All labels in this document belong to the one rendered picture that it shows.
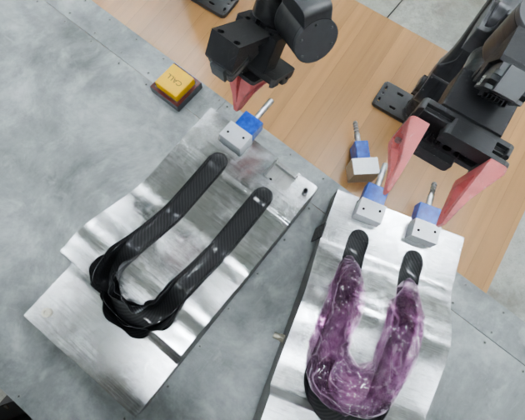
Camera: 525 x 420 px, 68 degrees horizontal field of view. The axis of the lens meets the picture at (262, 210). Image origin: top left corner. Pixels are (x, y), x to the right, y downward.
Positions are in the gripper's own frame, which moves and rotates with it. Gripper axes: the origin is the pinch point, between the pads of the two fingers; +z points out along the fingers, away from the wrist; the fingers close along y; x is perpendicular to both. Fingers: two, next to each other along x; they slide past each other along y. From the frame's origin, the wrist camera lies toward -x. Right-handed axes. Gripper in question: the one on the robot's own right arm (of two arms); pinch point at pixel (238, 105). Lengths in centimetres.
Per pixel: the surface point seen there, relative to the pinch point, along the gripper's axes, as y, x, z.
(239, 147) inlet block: 1.9, 2.5, 9.2
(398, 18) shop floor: -9, 166, 21
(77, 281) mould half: -5.5, -26.1, 32.1
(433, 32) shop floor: 9, 170, 19
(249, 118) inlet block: -0.7, 8.5, 7.2
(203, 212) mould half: 4.1, -7.0, 18.5
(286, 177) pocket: 11.3, 7.6, 12.5
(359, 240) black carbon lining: 29.8, 7.7, 14.1
